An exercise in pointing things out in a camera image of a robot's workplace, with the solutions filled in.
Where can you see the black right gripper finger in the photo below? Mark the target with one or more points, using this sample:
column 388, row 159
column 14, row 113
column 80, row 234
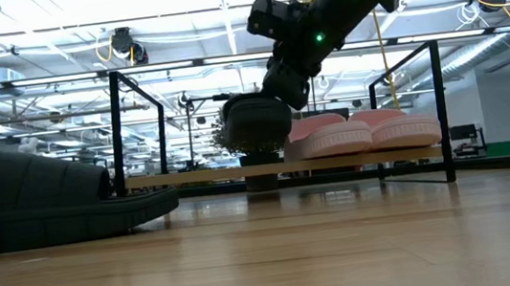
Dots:
column 300, row 93

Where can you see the black rubber slide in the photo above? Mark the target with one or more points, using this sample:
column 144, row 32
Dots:
column 258, row 125
column 52, row 224

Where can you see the pink rubber slide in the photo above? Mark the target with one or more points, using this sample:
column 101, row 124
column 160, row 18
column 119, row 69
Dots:
column 336, row 141
column 408, row 132

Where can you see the potted green plant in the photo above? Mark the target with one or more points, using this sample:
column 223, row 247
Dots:
column 257, row 158

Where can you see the black desk monitor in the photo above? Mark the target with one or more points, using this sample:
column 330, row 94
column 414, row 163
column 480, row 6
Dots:
column 466, row 134

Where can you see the green board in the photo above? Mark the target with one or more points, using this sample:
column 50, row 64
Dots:
column 506, row 149

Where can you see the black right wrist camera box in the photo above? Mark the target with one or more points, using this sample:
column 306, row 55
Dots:
column 272, row 18

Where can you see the black frame wooden shoe shelf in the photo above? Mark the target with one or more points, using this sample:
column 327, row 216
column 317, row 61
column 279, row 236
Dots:
column 191, row 177

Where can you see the black table rig frame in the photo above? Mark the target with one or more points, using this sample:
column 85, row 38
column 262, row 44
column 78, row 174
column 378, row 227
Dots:
column 503, row 164

